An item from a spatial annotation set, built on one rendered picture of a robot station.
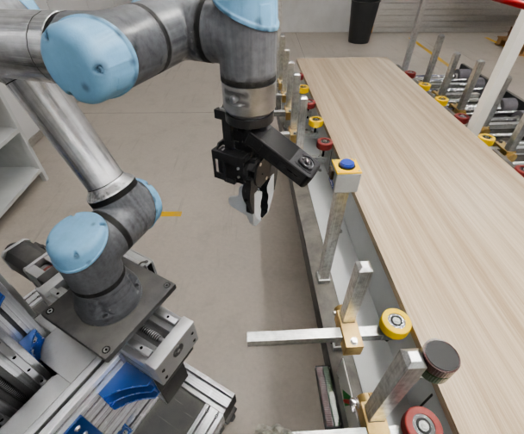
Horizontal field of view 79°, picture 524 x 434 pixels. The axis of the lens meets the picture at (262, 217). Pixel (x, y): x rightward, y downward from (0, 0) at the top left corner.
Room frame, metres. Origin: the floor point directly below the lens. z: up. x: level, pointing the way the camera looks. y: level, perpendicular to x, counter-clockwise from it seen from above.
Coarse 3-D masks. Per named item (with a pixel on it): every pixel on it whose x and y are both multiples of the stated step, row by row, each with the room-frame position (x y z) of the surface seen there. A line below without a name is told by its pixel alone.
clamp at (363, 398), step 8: (360, 400) 0.27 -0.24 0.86; (360, 408) 0.26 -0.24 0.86; (360, 416) 0.25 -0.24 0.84; (360, 424) 0.23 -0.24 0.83; (368, 424) 0.22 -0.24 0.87; (376, 424) 0.22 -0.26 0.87; (384, 424) 0.22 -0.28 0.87; (368, 432) 0.21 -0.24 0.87; (376, 432) 0.21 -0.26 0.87; (384, 432) 0.21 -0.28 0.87
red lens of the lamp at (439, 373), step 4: (428, 340) 0.27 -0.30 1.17; (440, 340) 0.27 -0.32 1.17; (424, 344) 0.27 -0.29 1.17; (424, 348) 0.26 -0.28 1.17; (424, 352) 0.25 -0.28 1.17; (456, 352) 0.25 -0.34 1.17; (424, 356) 0.25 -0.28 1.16; (424, 360) 0.24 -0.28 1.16; (428, 360) 0.24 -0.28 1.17; (460, 360) 0.24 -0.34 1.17; (428, 364) 0.23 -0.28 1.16; (432, 364) 0.23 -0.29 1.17; (428, 368) 0.23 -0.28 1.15; (432, 368) 0.23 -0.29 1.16; (436, 368) 0.23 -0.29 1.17; (432, 372) 0.22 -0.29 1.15; (436, 372) 0.22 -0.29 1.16; (440, 372) 0.22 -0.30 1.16; (444, 372) 0.22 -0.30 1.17; (448, 372) 0.22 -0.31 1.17; (452, 372) 0.22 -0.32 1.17; (436, 376) 0.22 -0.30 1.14; (440, 376) 0.22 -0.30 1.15; (444, 376) 0.22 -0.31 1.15; (448, 376) 0.22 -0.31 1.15
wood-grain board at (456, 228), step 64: (320, 64) 2.71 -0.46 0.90; (384, 64) 2.71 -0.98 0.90; (384, 128) 1.61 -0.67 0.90; (448, 128) 1.61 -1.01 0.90; (384, 192) 1.04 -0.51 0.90; (448, 192) 1.04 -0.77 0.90; (512, 192) 1.04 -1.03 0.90; (384, 256) 0.70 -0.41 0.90; (448, 256) 0.70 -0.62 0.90; (512, 256) 0.70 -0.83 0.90; (448, 320) 0.46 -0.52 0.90; (512, 320) 0.46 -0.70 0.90; (448, 384) 0.30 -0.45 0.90; (512, 384) 0.30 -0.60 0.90
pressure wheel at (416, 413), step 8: (416, 408) 0.24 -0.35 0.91; (424, 408) 0.24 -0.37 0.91; (408, 416) 0.23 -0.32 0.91; (416, 416) 0.23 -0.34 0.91; (424, 416) 0.23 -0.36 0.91; (432, 416) 0.23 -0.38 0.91; (408, 424) 0.21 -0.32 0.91; (416, 424) 0.21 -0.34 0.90; (424, 424) 0.21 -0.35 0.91; (432, 424) 0.21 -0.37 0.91; (440, 424) 0.21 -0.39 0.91; (408, 432) 0.20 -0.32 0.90; (416, 432) 0.20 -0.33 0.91; (424, 432) 0.20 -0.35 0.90; (432, 432) 0.20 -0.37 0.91; (440, 432) 0.20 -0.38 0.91
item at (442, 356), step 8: (432, 344) 0.26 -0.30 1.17; (440, 344) 0.26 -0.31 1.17; (448, 344) 0.26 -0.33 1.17; (432, 352) 0.25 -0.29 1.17; (440, 352) 0.25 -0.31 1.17; (448, 352) 0.25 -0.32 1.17; (432, 360) 0.24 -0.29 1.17; (440, 360) 0.24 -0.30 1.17; (448, 360) 0.24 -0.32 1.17; (456, 360) 0.24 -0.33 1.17; (440, 368) 0.22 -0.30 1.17; (448, 368) 0.22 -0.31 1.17; (456, 368) 0.23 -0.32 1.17
